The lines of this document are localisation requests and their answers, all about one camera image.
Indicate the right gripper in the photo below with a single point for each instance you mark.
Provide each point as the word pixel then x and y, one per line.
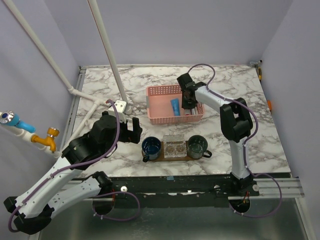
pixel 185 105

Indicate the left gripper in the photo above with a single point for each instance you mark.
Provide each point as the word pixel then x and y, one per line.
pixel 133 136

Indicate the dark blue mug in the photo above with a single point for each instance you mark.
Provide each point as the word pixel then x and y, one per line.
pixel 151 148

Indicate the blue toothpaste tube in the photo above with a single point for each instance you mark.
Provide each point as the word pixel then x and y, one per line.
pixel 175 107

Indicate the oval wooden tray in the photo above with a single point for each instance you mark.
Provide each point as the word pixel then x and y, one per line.
pixel 161 157

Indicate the dark green mug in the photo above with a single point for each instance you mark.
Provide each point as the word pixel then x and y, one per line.
pixel 197 147

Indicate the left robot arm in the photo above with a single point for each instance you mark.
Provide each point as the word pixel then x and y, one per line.
pixel 32 211

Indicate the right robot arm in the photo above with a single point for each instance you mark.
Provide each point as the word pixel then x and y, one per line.
pixel 235 121

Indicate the pink perforated plastic basket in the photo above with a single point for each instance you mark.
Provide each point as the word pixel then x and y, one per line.
pixel 159 108

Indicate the orange faucet tap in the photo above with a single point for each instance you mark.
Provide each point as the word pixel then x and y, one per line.
pixel 49 140

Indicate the blue pipe valve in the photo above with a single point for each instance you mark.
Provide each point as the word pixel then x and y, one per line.
pixel 11 119

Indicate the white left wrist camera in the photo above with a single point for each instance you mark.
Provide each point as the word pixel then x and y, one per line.
pixel 121 107

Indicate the white PVC pipe frame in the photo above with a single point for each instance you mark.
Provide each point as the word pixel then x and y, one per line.
pixel 106 43

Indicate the black front mounting rail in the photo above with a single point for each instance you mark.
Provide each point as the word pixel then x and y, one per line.
pixel 176 191

